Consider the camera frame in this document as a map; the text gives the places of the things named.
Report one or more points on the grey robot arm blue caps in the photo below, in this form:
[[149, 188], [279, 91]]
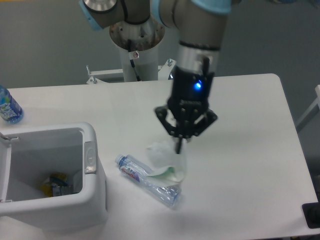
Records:
[[201, 24]]

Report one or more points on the white plastic trash can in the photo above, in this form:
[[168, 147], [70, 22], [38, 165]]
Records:
[[28, 156]]

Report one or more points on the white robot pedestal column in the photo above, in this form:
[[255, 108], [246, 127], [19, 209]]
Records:
[[138, 46]]

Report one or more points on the white frame at right edge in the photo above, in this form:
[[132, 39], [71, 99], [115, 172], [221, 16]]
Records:
[[310, 112]]

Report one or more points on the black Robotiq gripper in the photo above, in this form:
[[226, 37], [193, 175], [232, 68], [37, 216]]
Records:
[[188, 104]]

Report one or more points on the blue labelled drink bottle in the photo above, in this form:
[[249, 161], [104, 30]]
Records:
[[10, 111]]

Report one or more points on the crushed clear plastic water bottle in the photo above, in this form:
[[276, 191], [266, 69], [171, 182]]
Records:
[[140, 174]]

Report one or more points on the yellow and blue trash wrappers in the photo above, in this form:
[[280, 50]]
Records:
[[57, 185]]

